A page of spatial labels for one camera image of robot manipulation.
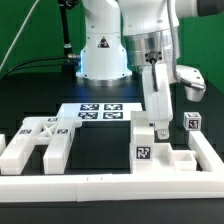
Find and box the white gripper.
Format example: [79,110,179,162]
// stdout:
[142,63,173,139]

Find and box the white chair seat part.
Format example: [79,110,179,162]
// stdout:
[152,143,197,172]

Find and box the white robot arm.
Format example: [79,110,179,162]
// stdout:
[77,0,224,139]

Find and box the white tagged cube right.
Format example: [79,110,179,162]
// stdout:
[183,112,202,131]

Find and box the white L-shaped fence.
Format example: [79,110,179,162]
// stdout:
[0,131,224,203]

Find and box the black vertical pole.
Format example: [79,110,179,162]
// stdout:
[57,0,79,74]

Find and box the white block at left edge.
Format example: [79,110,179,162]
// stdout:
[0,134,6,156]

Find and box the white marker base plate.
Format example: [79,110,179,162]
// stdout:
[57,103,142,121]

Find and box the white chair back frame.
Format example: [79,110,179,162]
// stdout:
[0,117,82,175]

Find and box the black cable bundle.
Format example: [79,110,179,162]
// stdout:
[3,53,82,78]

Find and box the white cable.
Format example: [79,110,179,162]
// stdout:
[0,0,40,73]

